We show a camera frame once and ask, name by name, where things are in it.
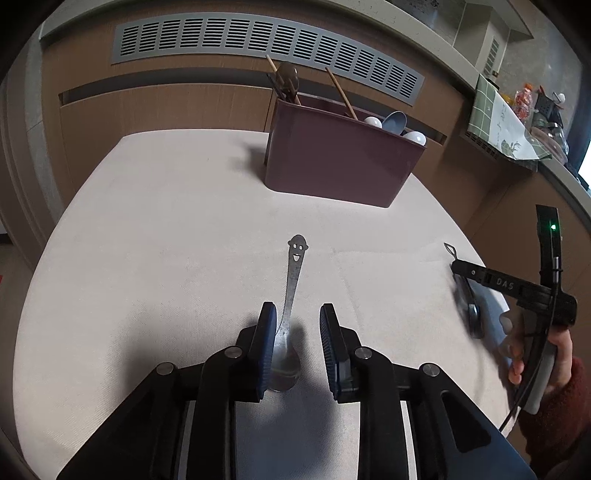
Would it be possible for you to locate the metal smiley handle spoon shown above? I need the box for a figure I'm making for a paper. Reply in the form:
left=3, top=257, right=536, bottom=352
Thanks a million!
left=269, top=234, right=308, bottom=392

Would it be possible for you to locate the metal shovel handle spoon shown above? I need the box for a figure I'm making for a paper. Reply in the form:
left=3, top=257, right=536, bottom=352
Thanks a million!
left=450, top=263, right=485, bottom=339

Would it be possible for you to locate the white round ladle spoon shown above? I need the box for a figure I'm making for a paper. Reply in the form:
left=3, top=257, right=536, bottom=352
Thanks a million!
left=363, top=116, right=383, bottom=129

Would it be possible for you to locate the blue plastic rice paddle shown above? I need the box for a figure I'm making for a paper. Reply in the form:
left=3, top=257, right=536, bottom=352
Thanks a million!
left=382, top=111, right=407, bottom=136

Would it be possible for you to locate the wooden chopstick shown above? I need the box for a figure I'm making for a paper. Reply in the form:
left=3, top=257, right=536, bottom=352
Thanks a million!
left=266, top=55, right=301, bottom=105
left=325, top=66, right=359, bottom=120

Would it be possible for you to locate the person right hand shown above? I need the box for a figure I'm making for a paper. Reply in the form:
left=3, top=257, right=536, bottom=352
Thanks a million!
left=496, top=309, right=576, bottom=398

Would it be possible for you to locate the white table cloth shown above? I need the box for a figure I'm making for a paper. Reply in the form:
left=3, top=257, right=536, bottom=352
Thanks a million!
left=13, top=130, right=508, bottom=479

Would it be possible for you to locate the green white checkered towel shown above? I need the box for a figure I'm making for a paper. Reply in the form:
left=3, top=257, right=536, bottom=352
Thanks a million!
left=467, top=75, right=551, bottom=162

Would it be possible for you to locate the maroon plastic utensil caddy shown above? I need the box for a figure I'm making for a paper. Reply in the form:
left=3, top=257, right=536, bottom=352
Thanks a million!
left=264, top=100, right=425, bottom=208

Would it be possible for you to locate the red snack bottle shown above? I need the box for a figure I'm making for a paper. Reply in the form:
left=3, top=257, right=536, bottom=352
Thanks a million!
left=512, top=83, right=535, bottom=124

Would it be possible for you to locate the grey ventilation grille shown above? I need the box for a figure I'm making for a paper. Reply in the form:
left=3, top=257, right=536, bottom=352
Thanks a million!
left=111, top=12, right=425, bottom=106

